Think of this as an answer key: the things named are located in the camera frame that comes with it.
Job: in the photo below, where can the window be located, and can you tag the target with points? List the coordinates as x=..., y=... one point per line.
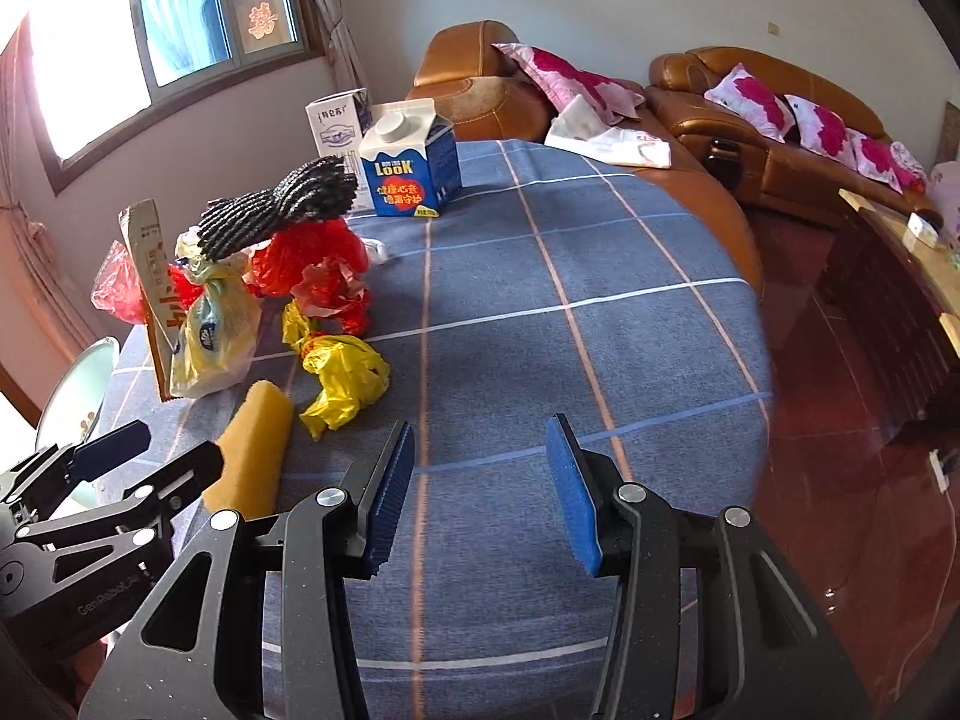
x=187, y=22

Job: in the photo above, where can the white cloth bag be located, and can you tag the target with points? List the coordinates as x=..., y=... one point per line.
x=600, y=131

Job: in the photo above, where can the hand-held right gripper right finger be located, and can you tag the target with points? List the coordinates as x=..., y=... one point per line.
x=571, y=495

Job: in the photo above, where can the white power adapter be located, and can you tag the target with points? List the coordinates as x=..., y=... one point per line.
x=939, y=469

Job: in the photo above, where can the orange leather armchair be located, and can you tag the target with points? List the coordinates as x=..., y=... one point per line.
x=465, y=82

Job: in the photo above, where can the blue gable-top carton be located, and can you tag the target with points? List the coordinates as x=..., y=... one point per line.
x=409, y=172

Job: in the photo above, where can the blue checked tablecloth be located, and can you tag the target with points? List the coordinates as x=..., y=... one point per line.
x=525, y=315

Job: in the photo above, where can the translucent red plastic bag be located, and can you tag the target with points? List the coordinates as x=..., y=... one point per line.
x=116, y=289

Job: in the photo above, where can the small white box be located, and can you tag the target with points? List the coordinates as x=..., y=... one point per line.
x=922, y=229

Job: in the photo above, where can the pink curtain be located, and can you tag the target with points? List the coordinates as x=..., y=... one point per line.
x=19, y=255

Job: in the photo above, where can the tall white milk carton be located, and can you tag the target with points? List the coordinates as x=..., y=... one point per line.
x=330, y=127

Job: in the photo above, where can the wooden coffee table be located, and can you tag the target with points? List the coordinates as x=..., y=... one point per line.
x=870, y=285

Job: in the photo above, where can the beige curtain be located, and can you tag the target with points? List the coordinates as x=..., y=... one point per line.
x=334, y=15

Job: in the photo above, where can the pale pink plastic bag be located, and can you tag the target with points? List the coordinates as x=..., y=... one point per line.
x=949, y=191

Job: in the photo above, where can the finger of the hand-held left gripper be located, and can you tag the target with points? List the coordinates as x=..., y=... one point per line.
x=112, y=448
x=176, y=481

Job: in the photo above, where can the orange leather sofa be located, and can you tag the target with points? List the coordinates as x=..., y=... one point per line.
x=787, y=172

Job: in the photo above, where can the pink floral pillow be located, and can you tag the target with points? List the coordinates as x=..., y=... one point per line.
x=885, y=161
x=577, y=82
x=825, y=127
x=750, y=101

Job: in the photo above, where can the round giraffe print basin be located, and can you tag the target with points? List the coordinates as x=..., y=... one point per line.
x=75, y=390

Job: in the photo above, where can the yellow sponge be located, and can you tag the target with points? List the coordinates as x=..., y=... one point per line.
x=251, y=450

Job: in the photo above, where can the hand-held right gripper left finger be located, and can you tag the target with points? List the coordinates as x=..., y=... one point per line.
x=391, y=495

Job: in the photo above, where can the pale yellow plastic bag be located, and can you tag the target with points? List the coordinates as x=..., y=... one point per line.
x=214, y=337

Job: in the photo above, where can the red foam net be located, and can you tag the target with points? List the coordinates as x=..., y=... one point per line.
x=337, y=296

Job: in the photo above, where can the brown cardboard box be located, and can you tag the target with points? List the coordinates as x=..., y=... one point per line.
x=146, y=262

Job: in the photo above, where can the clear plastic bag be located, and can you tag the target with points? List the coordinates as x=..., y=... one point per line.
x=379, y=249

